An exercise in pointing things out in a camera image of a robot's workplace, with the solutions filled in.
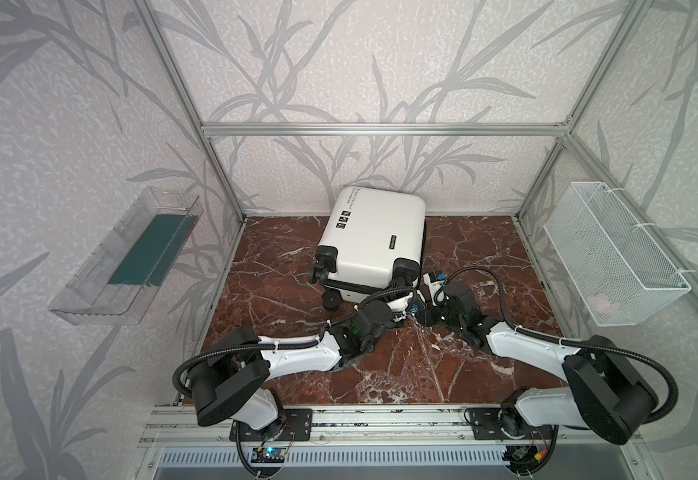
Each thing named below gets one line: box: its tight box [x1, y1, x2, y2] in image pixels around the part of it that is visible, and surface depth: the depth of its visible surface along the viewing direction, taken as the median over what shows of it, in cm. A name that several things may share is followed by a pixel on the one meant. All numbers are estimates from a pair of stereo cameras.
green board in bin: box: [108, 214, 198, 286], surface depth 68 cm
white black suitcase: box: [309, 186, 426, 311], surface depth 88 cm
